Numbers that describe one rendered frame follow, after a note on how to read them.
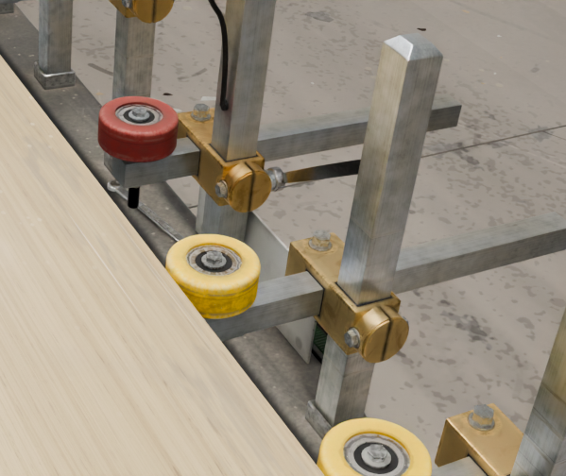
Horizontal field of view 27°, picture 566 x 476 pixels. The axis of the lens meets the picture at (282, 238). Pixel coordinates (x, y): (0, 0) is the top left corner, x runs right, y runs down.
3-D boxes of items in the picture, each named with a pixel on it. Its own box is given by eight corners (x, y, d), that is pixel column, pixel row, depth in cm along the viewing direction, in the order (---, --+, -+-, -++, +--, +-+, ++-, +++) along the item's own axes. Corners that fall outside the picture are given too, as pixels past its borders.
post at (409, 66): (331, 458, 121) (420, 26, 94) (349, 481, 119) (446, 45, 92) (301, 467, 120) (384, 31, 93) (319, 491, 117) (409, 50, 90)
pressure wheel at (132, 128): (151, 179, 130) (158, 86, 124) (183, 218, 125) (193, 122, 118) (83, 192, 126) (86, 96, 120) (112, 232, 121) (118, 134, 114)
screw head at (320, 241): (323, 236, 112) (325, 226, 112) (334, 248, 111) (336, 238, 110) (304, 240, 111) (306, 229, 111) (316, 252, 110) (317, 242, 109)
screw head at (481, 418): (483, 409, 96) (486, 399, 95) (499, 426, 94) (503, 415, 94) (462, 416, 95) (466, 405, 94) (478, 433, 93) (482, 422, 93)
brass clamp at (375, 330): (331, 272, 117) (338, 229, 114) (409, 355, 107) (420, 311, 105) (277, 285, 114) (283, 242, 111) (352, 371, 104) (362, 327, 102)
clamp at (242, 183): (211, 145, 133) (214, 106, 130) (269, 209, 124) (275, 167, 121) (165, 154, 130) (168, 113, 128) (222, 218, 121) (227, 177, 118)
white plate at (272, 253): (198, 229, 141) (207, 156, 135) (312, 363, 123) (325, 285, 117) (195, 229, 140) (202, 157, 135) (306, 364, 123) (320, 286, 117)
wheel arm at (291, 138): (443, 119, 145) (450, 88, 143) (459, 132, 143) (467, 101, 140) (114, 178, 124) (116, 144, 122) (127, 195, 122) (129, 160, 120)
